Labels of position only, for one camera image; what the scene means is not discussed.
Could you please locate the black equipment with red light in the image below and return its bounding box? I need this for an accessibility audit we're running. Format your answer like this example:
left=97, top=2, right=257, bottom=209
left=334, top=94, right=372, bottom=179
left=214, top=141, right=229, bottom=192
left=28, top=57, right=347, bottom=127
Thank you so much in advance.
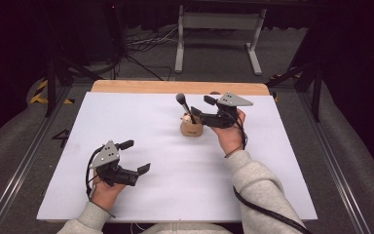
left=102, top=0, right=127, bottom=64

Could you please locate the person's torso grey clothing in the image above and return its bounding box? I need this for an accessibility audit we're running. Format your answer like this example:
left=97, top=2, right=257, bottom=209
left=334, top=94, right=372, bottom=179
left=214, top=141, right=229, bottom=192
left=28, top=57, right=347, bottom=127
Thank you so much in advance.
left=140, top=222, right=235, bottom=234

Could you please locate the black makeup brush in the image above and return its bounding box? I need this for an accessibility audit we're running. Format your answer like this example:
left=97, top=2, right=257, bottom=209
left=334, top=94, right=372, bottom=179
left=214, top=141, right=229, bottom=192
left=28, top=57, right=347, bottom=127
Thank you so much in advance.
left=175, top=93, right=198, bottom=125

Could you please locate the white metal stand frame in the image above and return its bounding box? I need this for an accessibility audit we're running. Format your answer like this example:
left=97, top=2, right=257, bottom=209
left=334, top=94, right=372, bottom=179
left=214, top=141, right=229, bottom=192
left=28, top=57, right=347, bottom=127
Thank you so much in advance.
left=174, top=4, right=268, bottom=76

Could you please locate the white table board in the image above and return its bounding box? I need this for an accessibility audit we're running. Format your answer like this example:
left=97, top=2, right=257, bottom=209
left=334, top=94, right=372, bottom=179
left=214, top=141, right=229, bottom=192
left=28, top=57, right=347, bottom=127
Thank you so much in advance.
left=36, top=91, right=318, bottom=223

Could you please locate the person's right hand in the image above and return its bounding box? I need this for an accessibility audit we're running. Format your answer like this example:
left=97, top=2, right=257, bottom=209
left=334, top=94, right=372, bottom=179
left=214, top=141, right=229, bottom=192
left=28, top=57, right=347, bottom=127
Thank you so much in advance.
left=210, top=108, right=247, bottom=159

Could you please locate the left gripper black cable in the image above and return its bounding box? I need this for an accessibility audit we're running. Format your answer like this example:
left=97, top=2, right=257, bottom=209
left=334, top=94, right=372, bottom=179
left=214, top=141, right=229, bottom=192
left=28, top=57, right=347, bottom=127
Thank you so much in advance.
left=85, top=145, right=106, bottom=199

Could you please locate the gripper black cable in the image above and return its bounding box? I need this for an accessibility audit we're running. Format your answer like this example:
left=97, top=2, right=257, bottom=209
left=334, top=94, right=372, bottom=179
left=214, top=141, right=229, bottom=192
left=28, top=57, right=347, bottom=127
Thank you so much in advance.
left=232, top=110, right=314, bottom=234
left=85, top=145, right=106, bottom=199

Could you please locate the bundle of floor cables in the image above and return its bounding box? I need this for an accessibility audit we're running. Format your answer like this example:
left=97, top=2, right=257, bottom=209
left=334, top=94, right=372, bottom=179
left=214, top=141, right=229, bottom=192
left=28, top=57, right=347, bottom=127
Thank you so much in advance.
left=123, top=25, right=179, bottom=82

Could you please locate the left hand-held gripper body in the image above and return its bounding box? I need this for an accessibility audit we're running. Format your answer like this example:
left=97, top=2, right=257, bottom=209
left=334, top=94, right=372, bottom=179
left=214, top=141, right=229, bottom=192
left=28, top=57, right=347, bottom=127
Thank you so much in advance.
left=91, top=139, right=140, bottom=187

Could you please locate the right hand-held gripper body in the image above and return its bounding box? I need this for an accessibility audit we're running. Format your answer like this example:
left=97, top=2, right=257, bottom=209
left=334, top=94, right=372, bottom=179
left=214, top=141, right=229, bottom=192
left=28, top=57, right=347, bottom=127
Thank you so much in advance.
left=201, top=92, right=254, bottom=129

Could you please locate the wooden brush holder cup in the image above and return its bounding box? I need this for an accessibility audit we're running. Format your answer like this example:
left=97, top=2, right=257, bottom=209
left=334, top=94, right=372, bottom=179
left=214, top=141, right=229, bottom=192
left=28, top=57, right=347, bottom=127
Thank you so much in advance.
left=179, top=111, right=205, bottom=137

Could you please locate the aluminium floor rail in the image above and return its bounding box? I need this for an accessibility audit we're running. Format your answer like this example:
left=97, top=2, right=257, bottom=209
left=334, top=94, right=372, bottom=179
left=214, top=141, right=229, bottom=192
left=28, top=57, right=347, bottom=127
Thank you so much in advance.
left=296, top=91, right=373, bottom=234
left=0, top=84, right=74, bottom=234

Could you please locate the black tripod stand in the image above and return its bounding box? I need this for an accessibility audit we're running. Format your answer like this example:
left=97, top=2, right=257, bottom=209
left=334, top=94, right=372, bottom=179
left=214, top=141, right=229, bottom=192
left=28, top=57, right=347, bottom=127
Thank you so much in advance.
left=43, top=55, right=105, bottom=118
left=266, top=58, right=325, bottom=123

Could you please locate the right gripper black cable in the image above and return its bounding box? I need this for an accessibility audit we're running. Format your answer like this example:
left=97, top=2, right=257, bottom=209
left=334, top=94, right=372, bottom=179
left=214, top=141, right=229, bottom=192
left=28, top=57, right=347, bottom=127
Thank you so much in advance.
left=232, top=110, right=314, bottom=234

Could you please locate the wooden table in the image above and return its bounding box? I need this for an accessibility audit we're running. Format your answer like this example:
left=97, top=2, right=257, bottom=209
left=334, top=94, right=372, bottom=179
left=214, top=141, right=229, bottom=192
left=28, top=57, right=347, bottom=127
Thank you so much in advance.
left=91, top=80, right=271, bottom=97

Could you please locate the person's left hand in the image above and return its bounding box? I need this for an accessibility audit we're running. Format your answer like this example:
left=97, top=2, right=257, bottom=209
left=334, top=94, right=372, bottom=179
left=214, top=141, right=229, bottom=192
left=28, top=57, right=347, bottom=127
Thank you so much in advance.
left=92, top=179, right=128, bottom=211

